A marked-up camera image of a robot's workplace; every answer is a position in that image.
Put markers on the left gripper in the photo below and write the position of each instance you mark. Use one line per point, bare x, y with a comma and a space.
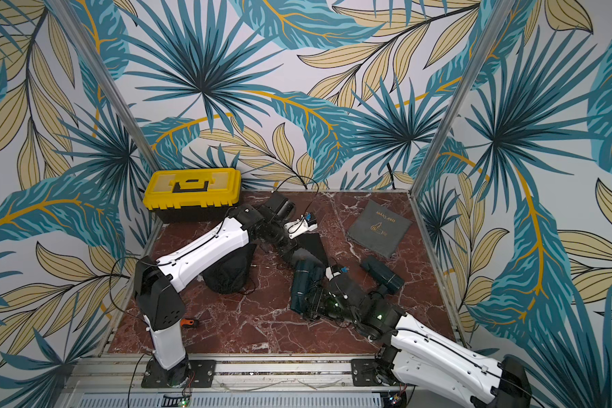
285, 251

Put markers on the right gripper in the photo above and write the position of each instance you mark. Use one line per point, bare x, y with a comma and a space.
321, 291

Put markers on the black hair dryer pouch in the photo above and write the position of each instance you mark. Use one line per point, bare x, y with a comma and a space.
230, 274

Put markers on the plain black drawstring pouch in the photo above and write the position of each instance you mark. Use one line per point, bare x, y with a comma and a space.
309, 247

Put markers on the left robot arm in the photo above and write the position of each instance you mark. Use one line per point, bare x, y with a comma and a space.
158, 283

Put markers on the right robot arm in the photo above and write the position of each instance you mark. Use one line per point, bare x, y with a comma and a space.
414, 354

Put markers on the grey hair dryer pouch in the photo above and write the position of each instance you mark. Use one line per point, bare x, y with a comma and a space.
379, 229

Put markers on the yellow black toolbox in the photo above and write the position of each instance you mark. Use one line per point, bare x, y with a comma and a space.
193, 195

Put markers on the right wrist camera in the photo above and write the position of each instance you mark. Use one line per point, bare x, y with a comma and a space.
334, 270

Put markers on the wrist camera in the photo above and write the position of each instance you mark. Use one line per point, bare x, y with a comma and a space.
305, 224
334, 270

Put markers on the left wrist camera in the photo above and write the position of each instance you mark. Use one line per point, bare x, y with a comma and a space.
305, 224

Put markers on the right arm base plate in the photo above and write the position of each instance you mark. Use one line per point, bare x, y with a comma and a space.
372, 372

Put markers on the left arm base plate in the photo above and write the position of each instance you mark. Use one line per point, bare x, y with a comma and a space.
188, 373

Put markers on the aluminium front rail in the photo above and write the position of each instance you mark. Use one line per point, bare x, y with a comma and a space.
123, 374

